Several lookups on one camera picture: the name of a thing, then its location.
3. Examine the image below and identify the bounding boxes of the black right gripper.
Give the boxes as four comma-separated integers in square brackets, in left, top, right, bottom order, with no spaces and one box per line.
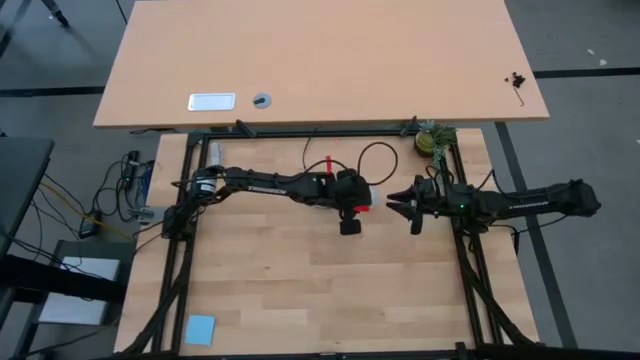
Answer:
[386,174,444,221]

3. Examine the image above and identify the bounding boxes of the potted succulent plant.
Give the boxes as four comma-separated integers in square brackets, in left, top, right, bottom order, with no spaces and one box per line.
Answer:
[413,118,459,170]

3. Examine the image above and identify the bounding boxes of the beige wooden desk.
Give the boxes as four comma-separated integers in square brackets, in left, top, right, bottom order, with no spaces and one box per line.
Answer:
[92,0,552,131]

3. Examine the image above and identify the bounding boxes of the white grey small device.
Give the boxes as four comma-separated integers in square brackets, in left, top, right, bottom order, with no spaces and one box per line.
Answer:
[206,141,225,169]

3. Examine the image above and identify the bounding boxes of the blue sticky note pad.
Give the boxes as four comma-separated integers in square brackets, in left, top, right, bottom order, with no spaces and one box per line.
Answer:
[183,313,218,348]

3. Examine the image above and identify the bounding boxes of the black power strip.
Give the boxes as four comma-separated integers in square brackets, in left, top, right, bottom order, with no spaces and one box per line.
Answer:
[123,148,142,187]

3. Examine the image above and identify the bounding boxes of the black power adapter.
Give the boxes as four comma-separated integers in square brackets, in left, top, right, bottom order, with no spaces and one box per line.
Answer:
[78,210,105,240]

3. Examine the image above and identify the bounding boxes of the white board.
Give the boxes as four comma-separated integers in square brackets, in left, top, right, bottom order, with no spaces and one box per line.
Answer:
[37,255,122,327]

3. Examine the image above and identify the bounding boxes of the black desk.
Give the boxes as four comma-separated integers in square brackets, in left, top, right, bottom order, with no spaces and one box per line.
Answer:
[0,136,56,259]

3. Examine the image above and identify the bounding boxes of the black tripod leg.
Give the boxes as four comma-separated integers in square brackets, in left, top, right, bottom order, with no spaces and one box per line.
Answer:
[39,0,71,28]

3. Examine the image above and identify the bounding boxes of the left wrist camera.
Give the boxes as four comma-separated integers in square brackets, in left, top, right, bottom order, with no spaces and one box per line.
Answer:
[339,209,363,237]

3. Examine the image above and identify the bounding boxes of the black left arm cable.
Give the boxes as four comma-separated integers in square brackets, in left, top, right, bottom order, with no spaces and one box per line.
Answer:
[301,127,400,187]

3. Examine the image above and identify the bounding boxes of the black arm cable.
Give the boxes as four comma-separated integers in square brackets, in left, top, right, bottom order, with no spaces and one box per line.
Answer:
[301,127,400,187]
[477,168,521,199]

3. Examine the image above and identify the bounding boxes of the black aluminium frame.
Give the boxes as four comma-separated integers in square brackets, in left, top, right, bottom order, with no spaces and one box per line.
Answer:
[107,124,640,360]

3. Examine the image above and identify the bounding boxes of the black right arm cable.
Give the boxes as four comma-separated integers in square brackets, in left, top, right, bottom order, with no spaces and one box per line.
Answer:
[477,168,521,199]

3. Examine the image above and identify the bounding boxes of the silver metal bracket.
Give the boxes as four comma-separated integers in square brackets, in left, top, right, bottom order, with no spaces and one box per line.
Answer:
[128,206,167,225]

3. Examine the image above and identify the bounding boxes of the black floor cable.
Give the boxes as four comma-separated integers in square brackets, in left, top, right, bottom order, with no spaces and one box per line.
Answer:
[29,149,157,251]

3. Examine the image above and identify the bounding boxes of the yellow floor cable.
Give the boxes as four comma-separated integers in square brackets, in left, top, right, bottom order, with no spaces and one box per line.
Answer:
[38,180,135,242]

